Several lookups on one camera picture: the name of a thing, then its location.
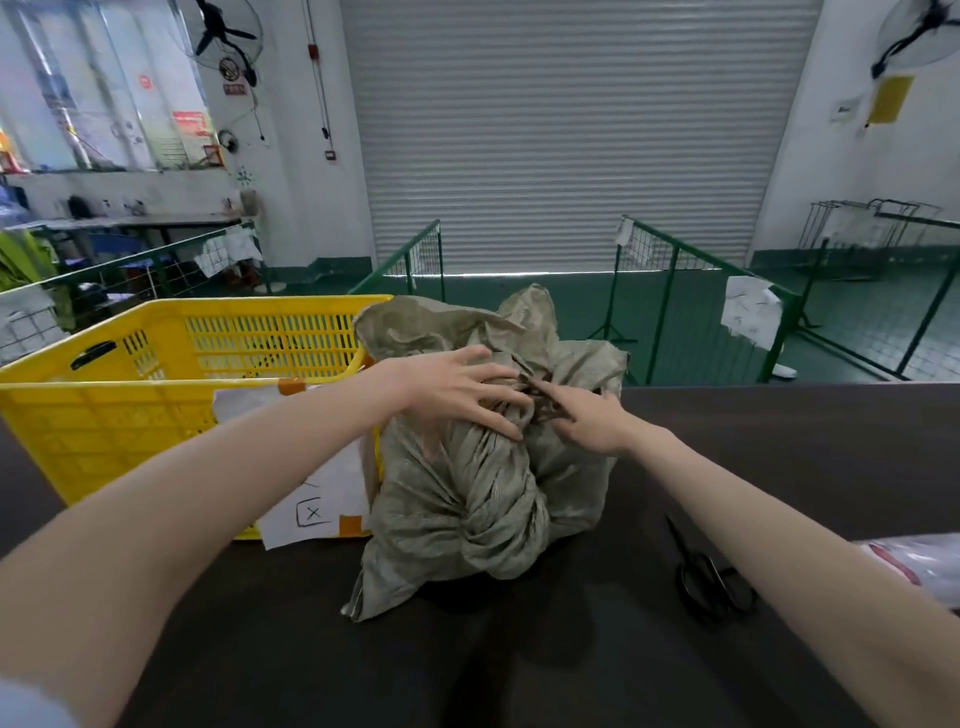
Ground person's left hand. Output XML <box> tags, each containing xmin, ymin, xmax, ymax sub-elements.
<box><xmin>371</xmin><ymin>344</ymin><xmax>535</xmax><ymax>442</ymax></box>

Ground person's right hand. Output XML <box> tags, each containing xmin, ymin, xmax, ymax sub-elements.
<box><xmin>528</xmin><ymin>379</ymin><xmax>650</xmax><ymax>457</ymax></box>

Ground grey-green woven sack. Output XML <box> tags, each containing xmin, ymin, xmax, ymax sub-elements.
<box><xmin>341</xmin><ymin>283</ymin><xmax>631</xmax><ymax>624</ymax></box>

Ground black scissors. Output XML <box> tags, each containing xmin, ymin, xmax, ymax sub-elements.
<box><xmin>663</xmin><ymin>513</ymin><xmax>759</xmax><ymax>624</ymax></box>

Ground yellow plastic crate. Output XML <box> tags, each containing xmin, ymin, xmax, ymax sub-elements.
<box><xmin>0</xmin><ymin>294</ymin><xmax>395</xmax><ymax>541</ymax></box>

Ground person's right forearm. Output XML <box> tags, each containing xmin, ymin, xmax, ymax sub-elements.
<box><xmin>628</xmin><ymin>423</ymin><xmax>960</xmax><ymax>728</ymax></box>

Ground person's left forearm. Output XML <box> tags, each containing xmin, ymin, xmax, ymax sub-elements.
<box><xmin>0</xmin><ymin>363</ymin><xmax>410</xmax><ymax>728</ymax></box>

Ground person's light blue sleeve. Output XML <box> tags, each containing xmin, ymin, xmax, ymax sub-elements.
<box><xmin>0</xmin><ymin>678</ymin><xmax>80</xmax><ymax>728</ymax></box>

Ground white handwritten paper sign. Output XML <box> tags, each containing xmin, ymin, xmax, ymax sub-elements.
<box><xmin>212</xmin><ymin>380</ymin><xmax>376</xmax><ymax>553</ymax></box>

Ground white handwritten paper sheet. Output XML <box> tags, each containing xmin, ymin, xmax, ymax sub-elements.
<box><xmin>719</xmin><ymin>275</ymin><xmax>785</xmax><ymax>352</ymax></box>

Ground crumpled white paper sheet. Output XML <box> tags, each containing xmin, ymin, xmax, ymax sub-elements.
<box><xmin>194</xmin><ymin>227</ymin><xmax>265</xmax><ymax>279</ymax></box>

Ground grey roller shutter door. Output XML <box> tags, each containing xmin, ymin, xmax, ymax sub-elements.
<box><xmin>338</xmin><ymin>0</ymin><xmax>825</xmax><ymax>275</ymax></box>

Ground grey workbench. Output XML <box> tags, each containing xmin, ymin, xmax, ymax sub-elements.
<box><xmin>26</xmin><ymin>213</ymin><xmax>250</xmax><ymax>231</ymax></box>

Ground yellow-green safety vest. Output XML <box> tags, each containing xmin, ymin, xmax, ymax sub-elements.
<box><xmin>0</xmin><ymin>228</ymin><xmax>76</xmax><ymax>331</ymax></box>

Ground large metal-framed window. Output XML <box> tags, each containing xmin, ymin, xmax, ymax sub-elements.
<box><xmin>0</xmin><ymin>0</ymin><xmax>220</xmax><ymax>174</ymax></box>

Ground green wire fence panel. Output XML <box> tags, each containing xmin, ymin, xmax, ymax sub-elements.
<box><xmin>348</xmin><ymin>219</ymin><xmax>448</xmax><ymax>301</ymax></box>
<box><xmin>794</xmin><ymin>213</ymin><xmax>960</xmax><ymax>384</ymax></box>
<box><xmin>0</xmin><ymin>221</ymin><xmax>275</xmax><ymax>369</ymax></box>
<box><xmin>588</xmin><ymin>215</ymin><xmax>804</xmax><ymax>388</ymax></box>

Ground black wire rack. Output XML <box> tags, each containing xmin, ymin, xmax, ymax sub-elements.
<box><xmin>797</xmin><ymin>198</ymin><xmax>944</xmax><ymax>283</ymax></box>

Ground clear packet of cable ties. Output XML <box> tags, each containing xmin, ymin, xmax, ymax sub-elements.
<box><xmin>854</xmin><ymin>532</ymin><xmax>960</xmax><ymax>610</ymax></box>

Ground row of wall posters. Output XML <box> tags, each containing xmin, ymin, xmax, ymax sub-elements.
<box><xmin>97</xmin><ymin>0</ymin><xmax>220</xmax><ymax>171</ymax></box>

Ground large white wall fan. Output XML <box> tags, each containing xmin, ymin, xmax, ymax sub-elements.
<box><xmin>869</xmin><ymin>0</ymin><xmax>960</xmax><ymax>81</ymax></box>
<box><xmin>176</xmin><ymin>0</ymin><xmax>265</xmax><ymax>88</ymax></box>

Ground yellow wall notice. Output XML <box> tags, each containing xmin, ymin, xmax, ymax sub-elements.
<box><xmin>866</xmin><ymin>73</ymin><xmax>916</xmax><ymax>127</ymax></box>

